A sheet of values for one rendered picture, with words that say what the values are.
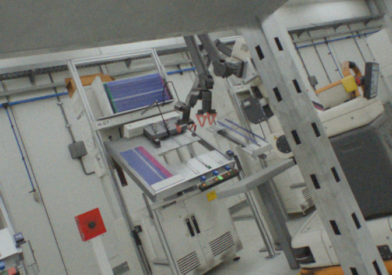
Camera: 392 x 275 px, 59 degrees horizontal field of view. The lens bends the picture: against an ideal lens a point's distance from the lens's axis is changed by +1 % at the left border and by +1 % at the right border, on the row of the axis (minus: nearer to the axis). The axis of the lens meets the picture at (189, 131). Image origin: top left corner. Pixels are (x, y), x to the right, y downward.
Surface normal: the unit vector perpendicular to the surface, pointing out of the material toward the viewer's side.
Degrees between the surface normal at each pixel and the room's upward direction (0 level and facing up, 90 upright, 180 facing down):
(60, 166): 90
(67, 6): 180
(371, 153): 90
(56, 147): 90
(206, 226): 90
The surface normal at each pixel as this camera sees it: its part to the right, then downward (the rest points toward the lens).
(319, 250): -0.57, 0.14
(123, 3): 0.37, 0.93
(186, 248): 0.48, -0.28
